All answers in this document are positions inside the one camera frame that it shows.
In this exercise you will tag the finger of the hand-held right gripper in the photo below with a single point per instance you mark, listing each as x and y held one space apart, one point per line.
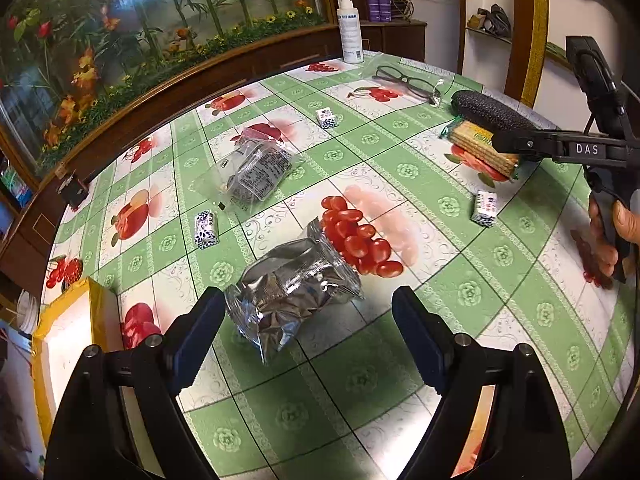
530 144

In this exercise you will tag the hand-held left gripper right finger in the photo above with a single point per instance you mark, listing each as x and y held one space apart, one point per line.
425 341

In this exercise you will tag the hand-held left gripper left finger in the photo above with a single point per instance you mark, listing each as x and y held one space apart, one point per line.
196 341

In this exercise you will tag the long green cracker pack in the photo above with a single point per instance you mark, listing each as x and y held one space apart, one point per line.
475 142

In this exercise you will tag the silver foil snack packet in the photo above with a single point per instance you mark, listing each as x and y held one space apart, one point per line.
290 295

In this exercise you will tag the yellow box with white inside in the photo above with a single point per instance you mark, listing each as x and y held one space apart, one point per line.
65 330

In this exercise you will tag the person's right hand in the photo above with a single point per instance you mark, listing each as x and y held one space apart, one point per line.
597 240

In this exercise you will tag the black textured glasses case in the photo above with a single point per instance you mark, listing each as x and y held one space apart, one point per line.
490 110

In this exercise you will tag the fruit print tablecloth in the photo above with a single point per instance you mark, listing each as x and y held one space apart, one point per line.
450 270

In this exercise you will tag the small blue-white candy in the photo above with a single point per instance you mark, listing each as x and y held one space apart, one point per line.
206 230
326 118
484 209

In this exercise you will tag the dark object on shelf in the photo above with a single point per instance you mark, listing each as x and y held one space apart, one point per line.
492 19

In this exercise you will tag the dark-rimmed eyeglasses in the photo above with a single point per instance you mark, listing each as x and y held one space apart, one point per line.
400 80

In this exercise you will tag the clear packet with dark contents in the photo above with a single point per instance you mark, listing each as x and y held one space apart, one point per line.
255 172

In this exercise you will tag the purple spray cans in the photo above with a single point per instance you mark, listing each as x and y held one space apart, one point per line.
378 5

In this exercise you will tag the white spray bottle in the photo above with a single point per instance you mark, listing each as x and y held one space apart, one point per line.
351 30

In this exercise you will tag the flower and bamboo wall panel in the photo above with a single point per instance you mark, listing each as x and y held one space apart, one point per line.
150 25

